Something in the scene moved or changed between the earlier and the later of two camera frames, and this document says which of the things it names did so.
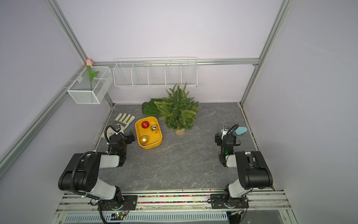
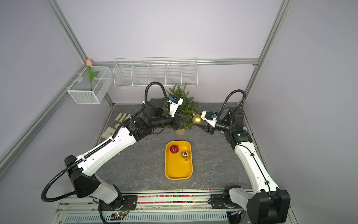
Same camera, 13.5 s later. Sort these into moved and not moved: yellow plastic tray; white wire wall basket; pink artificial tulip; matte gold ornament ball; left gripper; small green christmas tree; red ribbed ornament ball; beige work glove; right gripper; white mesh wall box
Moved: right gripper; yellow plastic tray; matte gold ornament ball; red ribbed ornament ball; left gripper
Not moved: white mesh wall box; white wire wall basket; small green christmas tree; beige work glove; pink artificial tulip
